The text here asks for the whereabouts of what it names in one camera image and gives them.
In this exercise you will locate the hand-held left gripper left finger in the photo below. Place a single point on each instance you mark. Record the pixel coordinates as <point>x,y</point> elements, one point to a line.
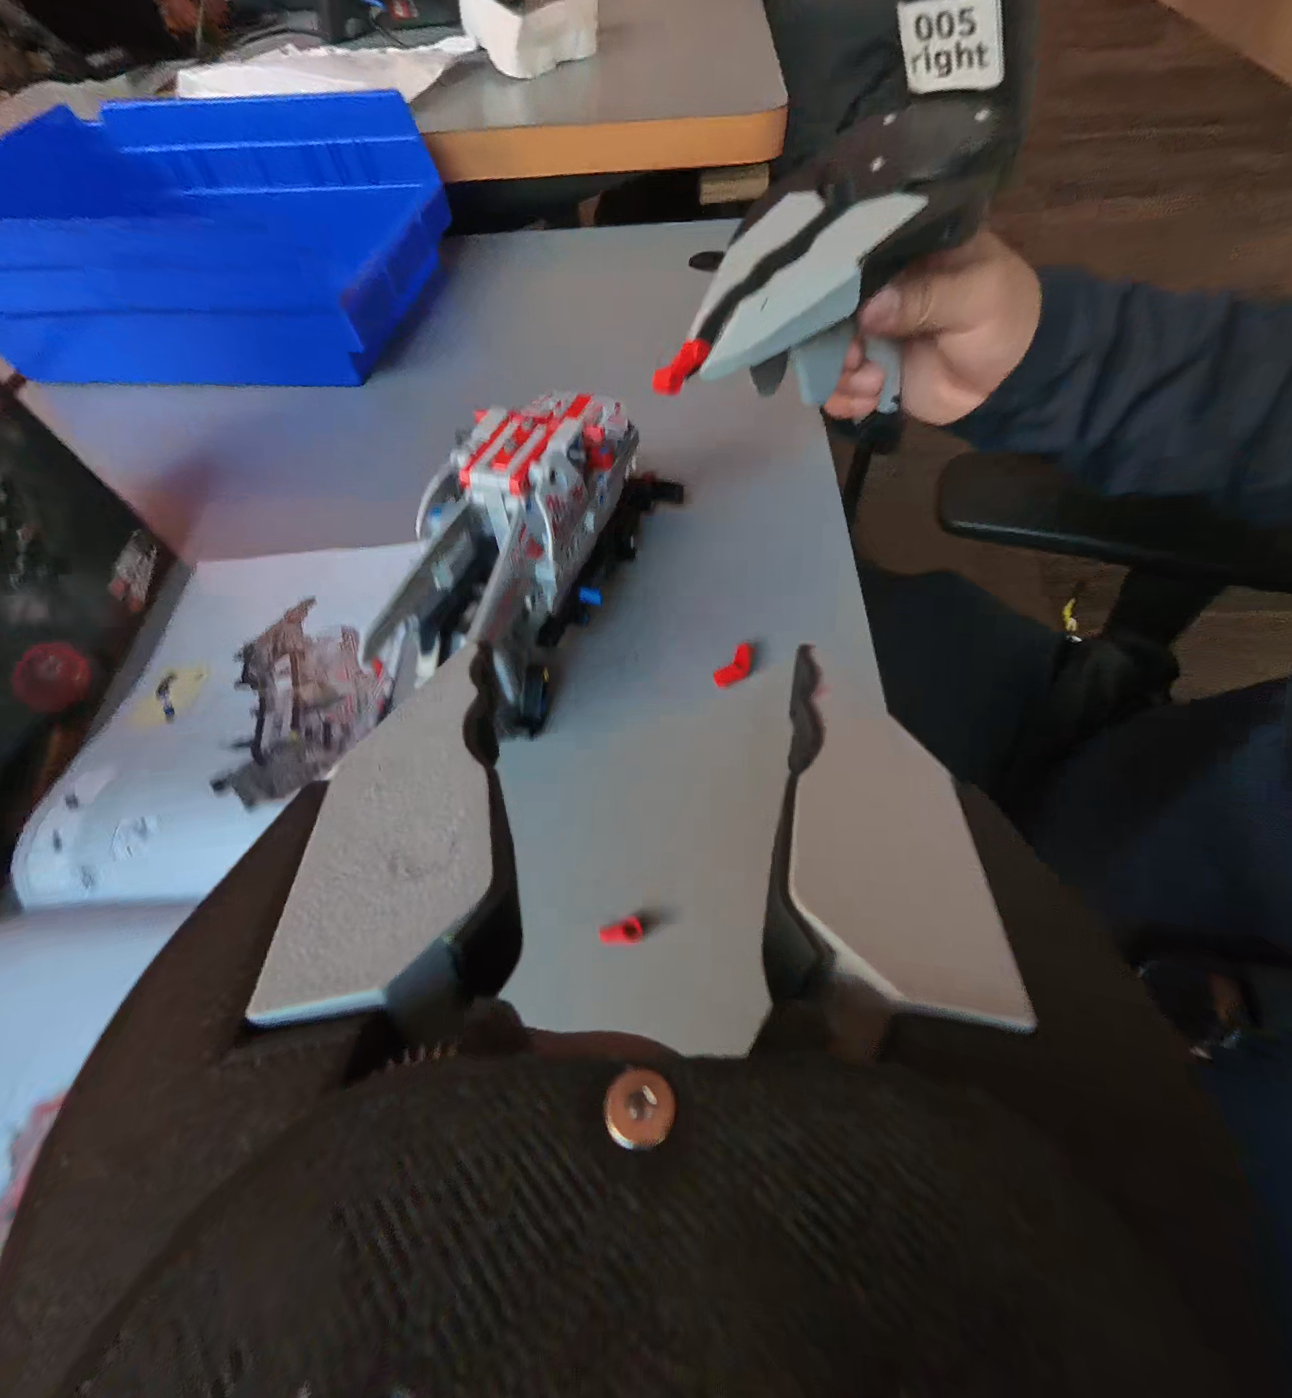
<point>396,852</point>

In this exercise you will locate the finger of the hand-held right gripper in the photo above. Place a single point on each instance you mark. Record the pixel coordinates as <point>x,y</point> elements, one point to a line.
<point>767,245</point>
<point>812,306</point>

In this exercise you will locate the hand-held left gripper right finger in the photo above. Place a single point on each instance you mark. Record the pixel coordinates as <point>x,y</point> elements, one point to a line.
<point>896,873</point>

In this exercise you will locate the red angled lego connector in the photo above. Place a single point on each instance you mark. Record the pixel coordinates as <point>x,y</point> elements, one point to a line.
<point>683,366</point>
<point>735,664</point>

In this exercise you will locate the grey red lego vehicle model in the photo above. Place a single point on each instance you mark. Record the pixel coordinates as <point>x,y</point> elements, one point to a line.
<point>538,490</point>

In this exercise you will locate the person's right forearm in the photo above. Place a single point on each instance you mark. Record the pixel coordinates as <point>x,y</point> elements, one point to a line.
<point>1181,381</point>

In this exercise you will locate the small red lego connector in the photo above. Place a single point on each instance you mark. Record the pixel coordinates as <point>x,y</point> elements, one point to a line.
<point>624,931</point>

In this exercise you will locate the lego instruction booklet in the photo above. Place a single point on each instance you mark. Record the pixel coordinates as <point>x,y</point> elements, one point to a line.
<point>166,610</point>

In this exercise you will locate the black lego set box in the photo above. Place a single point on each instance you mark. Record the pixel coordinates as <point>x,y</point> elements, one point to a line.
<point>13,546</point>

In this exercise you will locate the person's right hand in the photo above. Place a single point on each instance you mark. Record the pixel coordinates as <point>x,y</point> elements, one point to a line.
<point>963,326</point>

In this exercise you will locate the grey wood-edged table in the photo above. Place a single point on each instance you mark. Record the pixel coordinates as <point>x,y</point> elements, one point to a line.
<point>647,98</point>

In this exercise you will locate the person's dark trousers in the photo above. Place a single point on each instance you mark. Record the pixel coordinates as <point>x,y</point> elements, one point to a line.
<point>1203,818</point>

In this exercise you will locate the white foam block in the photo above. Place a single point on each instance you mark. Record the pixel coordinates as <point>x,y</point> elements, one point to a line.
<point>538,33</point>

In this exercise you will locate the black chair armrest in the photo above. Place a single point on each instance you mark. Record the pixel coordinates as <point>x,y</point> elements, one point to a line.
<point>1126,523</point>

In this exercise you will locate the crumpled white paper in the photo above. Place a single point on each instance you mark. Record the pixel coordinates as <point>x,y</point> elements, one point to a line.
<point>307,70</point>

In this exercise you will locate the blue plastic bin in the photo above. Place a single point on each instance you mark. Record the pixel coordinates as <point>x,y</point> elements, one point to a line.
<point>188,241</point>

